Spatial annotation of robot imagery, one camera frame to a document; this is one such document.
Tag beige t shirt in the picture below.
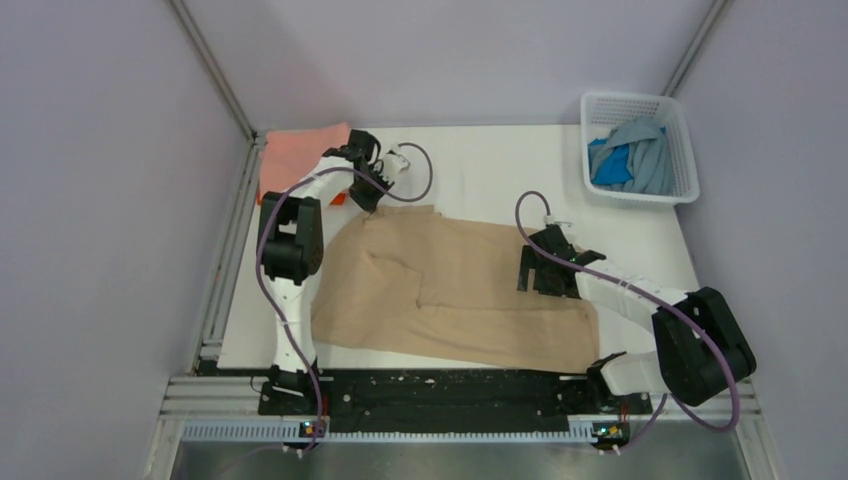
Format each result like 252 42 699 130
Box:
311 206 601 373

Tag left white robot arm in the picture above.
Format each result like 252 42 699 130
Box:
254 130 410 414

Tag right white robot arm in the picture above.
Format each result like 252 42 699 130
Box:
517 224 758 412

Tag folded orange t shirt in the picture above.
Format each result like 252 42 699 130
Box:
256 191 347 206

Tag folded pink t shirt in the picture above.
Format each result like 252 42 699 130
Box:
257 123 351 203

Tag bright blue t shirt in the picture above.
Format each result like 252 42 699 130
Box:
588 138 633 187

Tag light blue t shirt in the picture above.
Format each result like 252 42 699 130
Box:
590 116 675 196

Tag white plastic basket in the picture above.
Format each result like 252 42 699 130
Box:
580 92 700 205

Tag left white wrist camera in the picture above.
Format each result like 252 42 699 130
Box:
380 151 410 182

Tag left aluminium frame post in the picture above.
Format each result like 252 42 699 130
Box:
165 0 257 142

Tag aluminium frame post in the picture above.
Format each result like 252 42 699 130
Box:
662 0 735 97
165 0 257 142

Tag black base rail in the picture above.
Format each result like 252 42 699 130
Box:
258 369 652 434

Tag white slotted cable duct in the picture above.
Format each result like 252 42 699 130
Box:
182 419 597 444

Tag right aluminium frame post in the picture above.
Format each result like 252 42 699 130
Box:
662 0 735 97

